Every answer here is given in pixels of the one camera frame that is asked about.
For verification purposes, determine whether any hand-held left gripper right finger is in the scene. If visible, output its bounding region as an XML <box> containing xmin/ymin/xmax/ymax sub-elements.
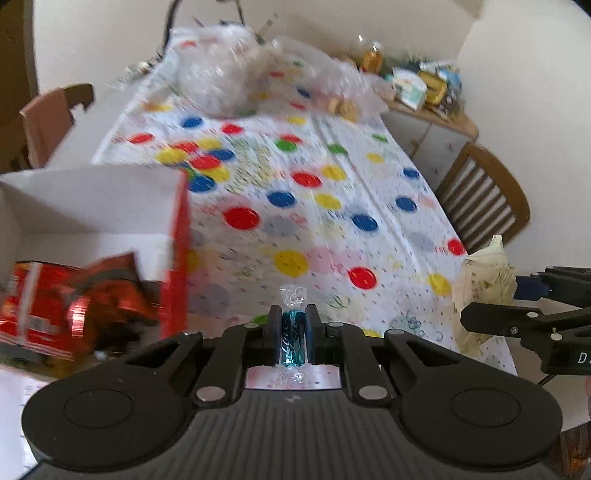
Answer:
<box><xmin>305</xmin><ymin>305</ymin><xmax>465</xmax><ymax>408</ymax></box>

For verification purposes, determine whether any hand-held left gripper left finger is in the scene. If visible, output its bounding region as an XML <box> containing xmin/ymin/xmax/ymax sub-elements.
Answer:
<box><xmin>122</xmin><ymin>305</ymin><xmax>283</xmax><ymax>408</ymax></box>

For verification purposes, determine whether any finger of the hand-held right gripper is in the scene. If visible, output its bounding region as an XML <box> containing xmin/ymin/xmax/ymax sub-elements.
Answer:
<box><xmin>460</xmin><ymin>302</ymin><xmax>591</xmax><ymax>348</ymax></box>
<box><xmin>515</xmin><ymin>265</ymin><xmax>591</xmax><ymax>308</ymax></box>

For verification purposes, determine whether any blue candy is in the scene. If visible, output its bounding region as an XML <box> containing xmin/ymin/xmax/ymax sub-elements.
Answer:
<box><xmin>276</xmin><ymin>284</ymin><xmax>308</xmax><ymax>393</ymax></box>

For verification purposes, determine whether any cream snack packet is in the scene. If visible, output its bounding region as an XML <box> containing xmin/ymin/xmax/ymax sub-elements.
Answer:
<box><xmin>452</xmin><ymin>235</ymin><xmax>518</xmax><ymax>356</ymax></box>

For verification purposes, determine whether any red brown snack packet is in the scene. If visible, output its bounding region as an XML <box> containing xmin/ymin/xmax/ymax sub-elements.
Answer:
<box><xmin>67</xmin><ymin>251</ymin><xmax>160</xmax><ymax>337</ymax></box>

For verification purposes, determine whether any red cardboard box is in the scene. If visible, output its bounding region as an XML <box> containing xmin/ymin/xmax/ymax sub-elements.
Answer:
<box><xmin>0</xmin><ymin>165</ymin><xmax>191</xmax><ymax>370</ymax></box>

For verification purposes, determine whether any wooden chair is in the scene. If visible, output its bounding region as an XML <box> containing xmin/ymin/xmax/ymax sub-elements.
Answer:
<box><xmin>9</xmin><ymin>83</ymin><xmax>95</xmax><ymax>171</ymax></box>
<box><xmin>436</xmin><ymin>142</ymin><xmax>532</xmax><ymax>254</ymax></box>

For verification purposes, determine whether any balloon print tablecloth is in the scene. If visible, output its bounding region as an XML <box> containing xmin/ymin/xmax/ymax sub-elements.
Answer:
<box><xmin>90</xmin><ymin>25</ymin><xmax>518</xmax><ymax>393</ymax></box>

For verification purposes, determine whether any white wooden cabinet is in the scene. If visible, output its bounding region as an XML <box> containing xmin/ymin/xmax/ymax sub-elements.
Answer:
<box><xmin>383</xmin><ymin>92</ymin><xmax>480</xmax><ymax>190</ymax></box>

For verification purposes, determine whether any white tissue box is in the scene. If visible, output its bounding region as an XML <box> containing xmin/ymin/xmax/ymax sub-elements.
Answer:
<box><xmin>392</xmin><ymin>67</ymin><xmax>428</xmax><ymax>110</ymax></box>

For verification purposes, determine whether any plastic bag of biscuits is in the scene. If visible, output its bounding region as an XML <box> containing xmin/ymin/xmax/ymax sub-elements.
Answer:
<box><xmin>318</xmin><ymin>62</ymin><xmax>393</xmax><ymax>123</ymax></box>

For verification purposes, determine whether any large clear plastic bag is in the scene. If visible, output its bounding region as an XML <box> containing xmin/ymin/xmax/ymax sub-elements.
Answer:
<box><xmin>178</xmin><ymin>25</ymin><xmax>269</xmax><ymax>116</ymax></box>

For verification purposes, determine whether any crumpled clear plastic bag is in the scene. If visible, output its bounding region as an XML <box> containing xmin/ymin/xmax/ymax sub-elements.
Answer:
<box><xmin>272</xmin><ymin>37</ymin><xmax>352</xmax><ymax>93</ymax></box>

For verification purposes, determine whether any yellow bottle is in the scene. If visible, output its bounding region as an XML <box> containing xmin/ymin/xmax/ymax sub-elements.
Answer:
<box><xmin>362</xmin><ymin>44</ymin><xmax>384</xmax><ymax>73</ymax></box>

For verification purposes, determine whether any clear glass jar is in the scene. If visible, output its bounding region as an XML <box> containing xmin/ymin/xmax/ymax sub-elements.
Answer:
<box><xmin>348</xmin><ymin>34</ymin><xmax>385</xmax><ymax>72</ymax></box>

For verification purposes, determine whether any pink towel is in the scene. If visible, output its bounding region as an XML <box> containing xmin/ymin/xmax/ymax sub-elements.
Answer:
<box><xmin>19</xmin><ymin>89</ymin><xmax>75</xmax><ymax>169</ymax></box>

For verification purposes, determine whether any silver desk lamp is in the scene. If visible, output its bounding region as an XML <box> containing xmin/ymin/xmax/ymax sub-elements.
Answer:
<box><xmin>157</xmin><ymin>0</ymin><xmax>185</xmax><ymax>58</ymax></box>

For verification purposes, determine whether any brown wooden door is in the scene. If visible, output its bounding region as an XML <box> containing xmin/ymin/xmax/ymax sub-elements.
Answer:
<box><xmin>0</xmin><ymin>0</ymin><xmax>38</xmax><ymax>121</ymax></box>

